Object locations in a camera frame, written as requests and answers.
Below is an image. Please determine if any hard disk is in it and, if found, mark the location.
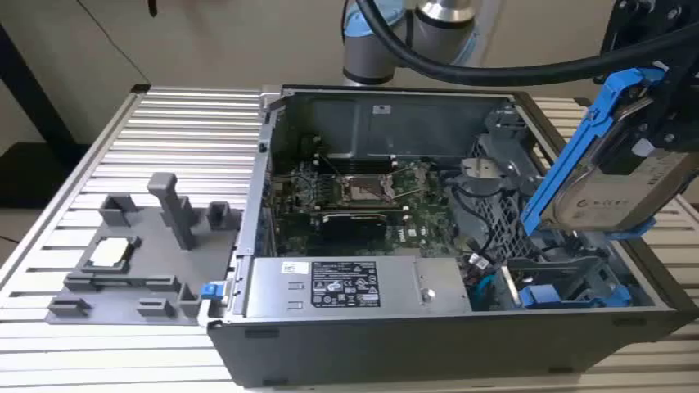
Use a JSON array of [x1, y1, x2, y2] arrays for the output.
[[518, 67, 699, 243]]

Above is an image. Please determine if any black disk wire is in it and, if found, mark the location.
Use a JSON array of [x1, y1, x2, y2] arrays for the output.
[[445, 179, 497, 267]]

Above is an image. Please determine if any grey metal disk bay cage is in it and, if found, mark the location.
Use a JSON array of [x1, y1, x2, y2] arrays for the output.
[[442, 108, 657, 313]]

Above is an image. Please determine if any blue disk carrier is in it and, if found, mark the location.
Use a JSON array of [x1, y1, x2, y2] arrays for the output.
[[517, 285, 630, 309]]

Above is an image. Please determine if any green motherboard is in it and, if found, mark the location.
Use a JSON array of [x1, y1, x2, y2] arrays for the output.
[[270, 159, 477, 259]]

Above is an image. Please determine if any CPU socket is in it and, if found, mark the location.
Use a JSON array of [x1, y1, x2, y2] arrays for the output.
[[338, 174, 403, 204]]

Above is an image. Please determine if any black expansion card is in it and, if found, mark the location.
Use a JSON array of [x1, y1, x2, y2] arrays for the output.
[[314, 210, 403, 251]]

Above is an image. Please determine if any silver power supply unit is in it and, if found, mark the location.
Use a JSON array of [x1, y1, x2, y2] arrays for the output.
[[243, 255, 474, 318]]

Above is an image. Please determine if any black PC case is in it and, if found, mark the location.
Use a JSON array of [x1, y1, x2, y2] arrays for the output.
[[205, 84, 699, 388]]

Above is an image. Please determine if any grey parts rack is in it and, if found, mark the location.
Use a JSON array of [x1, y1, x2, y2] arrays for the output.
[[46, 171, 245, 327]]

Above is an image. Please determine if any silver CPU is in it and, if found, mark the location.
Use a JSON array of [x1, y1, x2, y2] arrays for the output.
[[89, 238, 134, 268]]

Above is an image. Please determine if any black metal stand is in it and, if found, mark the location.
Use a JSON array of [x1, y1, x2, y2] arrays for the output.
[[0, 22, 93, 210]]

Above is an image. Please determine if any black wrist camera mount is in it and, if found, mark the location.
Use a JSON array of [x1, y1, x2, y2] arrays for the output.
[[599, 0, 699, 62]]

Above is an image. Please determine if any thick black cable hose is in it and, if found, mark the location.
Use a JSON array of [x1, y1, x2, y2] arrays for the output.
[[349, 0, 699, 88]]

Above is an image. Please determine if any blue data wire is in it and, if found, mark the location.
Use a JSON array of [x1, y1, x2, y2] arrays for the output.
[[469, 269, 498, 310]]

